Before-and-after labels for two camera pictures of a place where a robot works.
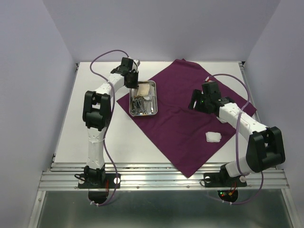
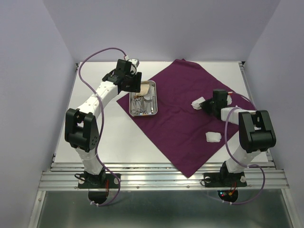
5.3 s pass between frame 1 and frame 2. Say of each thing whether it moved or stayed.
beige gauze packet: stayed
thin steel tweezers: stayed
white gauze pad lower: stayed
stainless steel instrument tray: stayed
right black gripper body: moved
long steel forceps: moved
